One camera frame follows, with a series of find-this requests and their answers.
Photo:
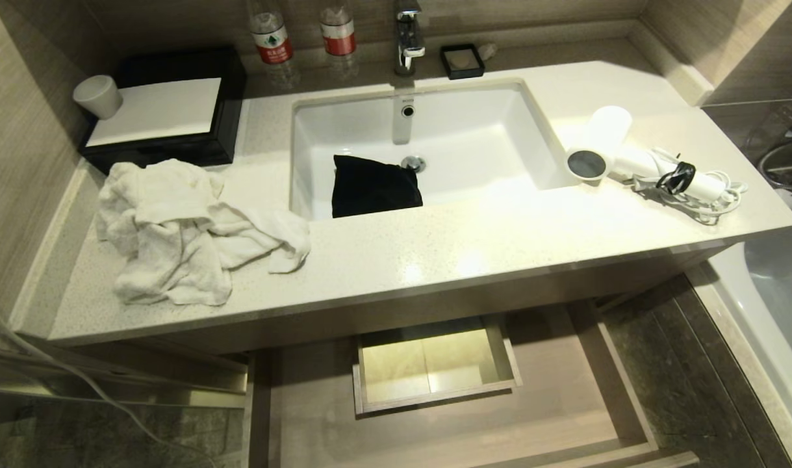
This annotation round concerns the small inner drawer box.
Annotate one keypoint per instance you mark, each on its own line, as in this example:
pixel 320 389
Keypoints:
pixel 431 370

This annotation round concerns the open wooden drawer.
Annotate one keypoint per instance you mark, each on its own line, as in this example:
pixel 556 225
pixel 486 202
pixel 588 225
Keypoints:
pixel 447 403

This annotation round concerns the white hair dryer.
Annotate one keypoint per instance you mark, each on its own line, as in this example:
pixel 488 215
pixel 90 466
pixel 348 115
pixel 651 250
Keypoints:
pixel 603 146

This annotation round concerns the black cloth pouch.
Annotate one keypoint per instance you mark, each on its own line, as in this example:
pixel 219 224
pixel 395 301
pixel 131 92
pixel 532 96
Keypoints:
pixel 373 188

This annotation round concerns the chrome sink drain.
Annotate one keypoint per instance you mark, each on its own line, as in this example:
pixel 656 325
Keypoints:
pixel 413 162

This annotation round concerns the white ceramic sink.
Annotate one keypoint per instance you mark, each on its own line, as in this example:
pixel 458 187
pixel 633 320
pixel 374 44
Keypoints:
pixel 434 130

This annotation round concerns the black soap dish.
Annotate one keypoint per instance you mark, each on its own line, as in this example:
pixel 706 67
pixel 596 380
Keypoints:
pixel 462 61

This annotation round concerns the chrome faucet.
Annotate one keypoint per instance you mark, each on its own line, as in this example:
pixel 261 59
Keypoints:
pixel 408 36

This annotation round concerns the red label water bottle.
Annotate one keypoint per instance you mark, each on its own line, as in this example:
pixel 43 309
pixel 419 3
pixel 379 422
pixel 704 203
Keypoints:
pixel 270 32
pixel 338 29

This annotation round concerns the white crumpled towel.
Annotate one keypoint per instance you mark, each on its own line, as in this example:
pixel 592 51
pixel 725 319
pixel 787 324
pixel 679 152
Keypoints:
pixel 175 234

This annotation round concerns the black tray with white pad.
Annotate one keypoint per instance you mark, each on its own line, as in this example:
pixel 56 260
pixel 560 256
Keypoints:
pixel 168 110

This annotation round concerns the white cup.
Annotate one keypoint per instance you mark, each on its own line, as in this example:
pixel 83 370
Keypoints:
pixel 99 96

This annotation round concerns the white bathtub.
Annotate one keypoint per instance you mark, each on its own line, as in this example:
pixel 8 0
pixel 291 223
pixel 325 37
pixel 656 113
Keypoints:
pixel 766 305

